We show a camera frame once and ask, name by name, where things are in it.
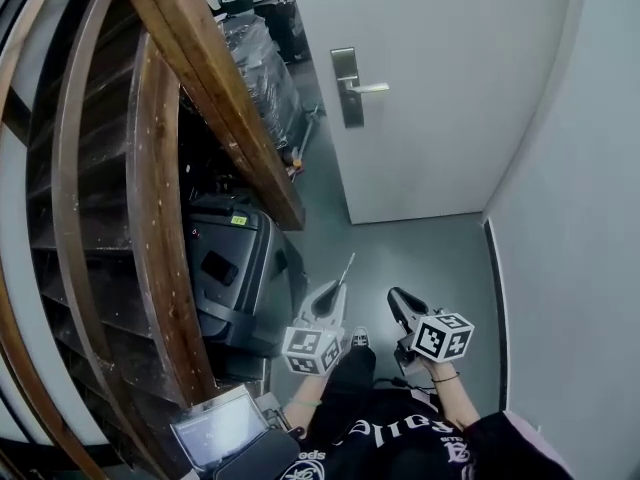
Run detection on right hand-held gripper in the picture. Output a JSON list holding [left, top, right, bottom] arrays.
[[386, 287, 476, 378]]

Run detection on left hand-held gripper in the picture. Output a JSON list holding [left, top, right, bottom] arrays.
[[281, 280, 350, 378]]

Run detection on silver door lock with handle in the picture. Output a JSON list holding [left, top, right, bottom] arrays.
[[329, 45, 391, 130]]

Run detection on person's left forearm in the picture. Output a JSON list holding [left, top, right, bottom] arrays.
[[285, 371, 327, 432]]

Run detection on person's right forearm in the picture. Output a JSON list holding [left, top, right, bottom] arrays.
[[423, 359, 481, 432]]

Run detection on white door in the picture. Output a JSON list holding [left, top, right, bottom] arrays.
[[283, 0, 587, 227]]

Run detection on person's black trouser leg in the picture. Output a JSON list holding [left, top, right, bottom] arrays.
[[319, 345, 378, 422]]

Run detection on black hard equipment case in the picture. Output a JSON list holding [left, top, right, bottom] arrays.
[[185, 193, 308, 357]]

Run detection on black smartphone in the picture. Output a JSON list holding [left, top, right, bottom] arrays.
[[199, 249, 240, 288]]

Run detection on person's black printed shirt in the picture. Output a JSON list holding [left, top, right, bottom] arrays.
[[277, 387, 576, 480]]

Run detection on open grey laptop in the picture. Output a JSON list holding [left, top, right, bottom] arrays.
[[168, 384, 302, 480]]

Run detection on grey stick tool with orange base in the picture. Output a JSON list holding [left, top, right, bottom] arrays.
[[283, 101, 326, 175]]

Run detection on plastic wrapped pallet load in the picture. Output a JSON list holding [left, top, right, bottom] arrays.
[[217, 13, 303, 150]]

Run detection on brown wooden staircase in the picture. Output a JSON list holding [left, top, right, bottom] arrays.
[[0, 0, 307, 480]]

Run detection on black office chair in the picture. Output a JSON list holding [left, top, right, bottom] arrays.
[[257, 0, 307, 65]]

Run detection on black cable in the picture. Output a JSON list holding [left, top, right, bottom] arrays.
[[373, 375, 437, 397]]

